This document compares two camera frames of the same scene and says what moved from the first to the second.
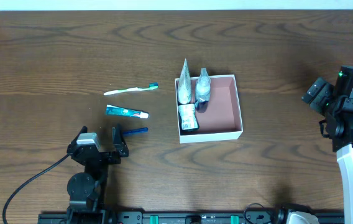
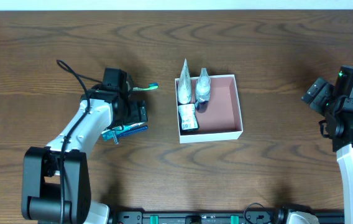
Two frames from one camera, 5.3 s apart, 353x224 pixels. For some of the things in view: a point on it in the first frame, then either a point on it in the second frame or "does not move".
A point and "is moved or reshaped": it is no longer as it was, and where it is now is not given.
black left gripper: x=102 y=156 to x=137 y=112
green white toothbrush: x=151 y=86 does not move
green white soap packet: x=187 y=116 does not move
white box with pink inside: x=219 y=119 does not move
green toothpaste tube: x=115 y=111 is moved or reshaped
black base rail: x=193 y=218 does not move
